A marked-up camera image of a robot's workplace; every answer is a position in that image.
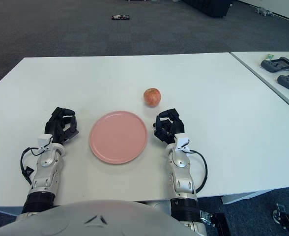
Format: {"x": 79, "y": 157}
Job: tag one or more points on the black caster wheel stand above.
{"x": 285, "y": 218}

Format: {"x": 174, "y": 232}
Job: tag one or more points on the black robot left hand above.
{"x": 61, "y": 127}

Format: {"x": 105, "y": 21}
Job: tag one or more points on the grey robot torso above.
{"x": 85, "y": 218}

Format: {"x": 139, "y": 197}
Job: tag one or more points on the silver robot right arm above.
{"x": 181, "y": 172}

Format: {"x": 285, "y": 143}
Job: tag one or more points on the grey floor clutter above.
{"x": 263, "y": 11}

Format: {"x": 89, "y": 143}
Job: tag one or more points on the pink round plate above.
{"x": 118, "y": 137}

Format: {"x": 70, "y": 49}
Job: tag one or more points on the black metal bracket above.
{"x": 219, "y": 225}

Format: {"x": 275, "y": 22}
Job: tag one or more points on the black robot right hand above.
{"x": 176, "y": 126}

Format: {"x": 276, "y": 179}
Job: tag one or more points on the red yellow apple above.
{"x": 152, "y": 97}

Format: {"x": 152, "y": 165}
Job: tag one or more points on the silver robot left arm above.
{"x": 45, "y": 169}

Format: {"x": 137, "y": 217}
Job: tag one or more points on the green small packet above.
{"x": 269, "y": 57}

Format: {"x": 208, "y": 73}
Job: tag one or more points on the black box furniture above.
{"x": 208, "y": 7}

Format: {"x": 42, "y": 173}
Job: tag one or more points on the small dark floor object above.
{"x": 120, "y": 17}

